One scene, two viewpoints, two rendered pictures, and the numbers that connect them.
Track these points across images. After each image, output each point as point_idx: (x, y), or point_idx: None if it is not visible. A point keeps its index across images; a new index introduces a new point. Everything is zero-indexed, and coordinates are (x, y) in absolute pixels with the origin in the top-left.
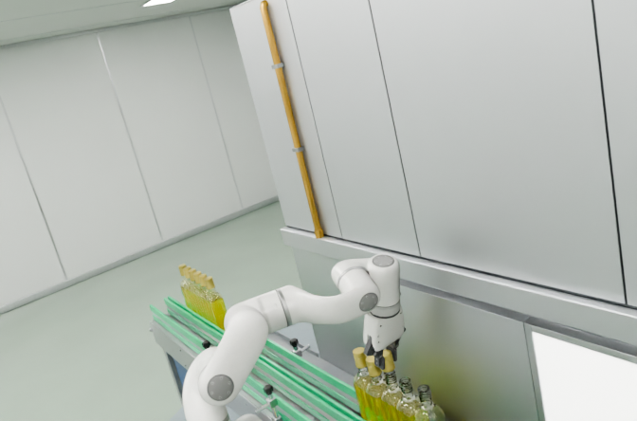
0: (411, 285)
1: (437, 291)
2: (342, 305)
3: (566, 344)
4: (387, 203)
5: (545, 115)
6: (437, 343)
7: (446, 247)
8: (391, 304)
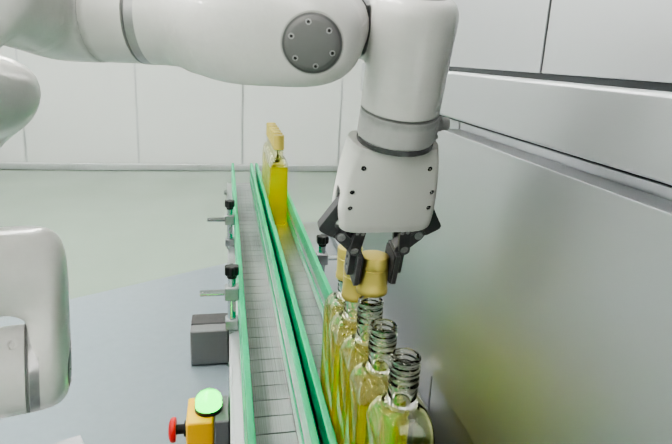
0: (496, 146)
1: (544, 160)
2: (235, 18)
3: None
4: None
5: None
6: (499, 289)
7: (613, 25)
8: (399, 117)
